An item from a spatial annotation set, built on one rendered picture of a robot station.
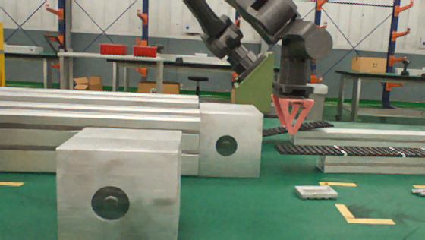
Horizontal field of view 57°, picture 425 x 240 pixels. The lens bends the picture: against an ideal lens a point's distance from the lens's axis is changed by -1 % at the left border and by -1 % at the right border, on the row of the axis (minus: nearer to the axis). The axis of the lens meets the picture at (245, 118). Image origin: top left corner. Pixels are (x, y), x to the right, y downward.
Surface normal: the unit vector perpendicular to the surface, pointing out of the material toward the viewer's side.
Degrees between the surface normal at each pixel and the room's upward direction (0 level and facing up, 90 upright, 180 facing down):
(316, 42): 90
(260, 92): 90
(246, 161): 90
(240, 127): 90
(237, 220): 0
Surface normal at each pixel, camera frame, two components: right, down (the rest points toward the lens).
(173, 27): 0.06, 0.17
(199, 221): 0.06, -0.98
